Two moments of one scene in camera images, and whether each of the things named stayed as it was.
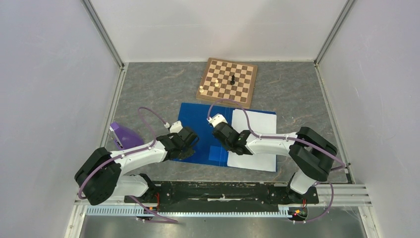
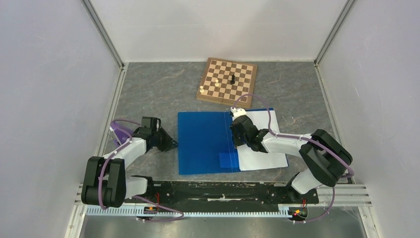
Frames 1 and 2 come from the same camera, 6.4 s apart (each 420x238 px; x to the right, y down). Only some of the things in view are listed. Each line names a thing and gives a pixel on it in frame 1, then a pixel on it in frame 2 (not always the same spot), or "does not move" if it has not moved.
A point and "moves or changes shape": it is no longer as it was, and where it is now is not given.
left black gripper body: [186, 151] -> [157, 135]
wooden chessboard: [222, 80] does not move
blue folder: [210, 149] moves or changes shape
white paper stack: [262, 122] moves or changes shape
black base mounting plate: [187, 194] does not move
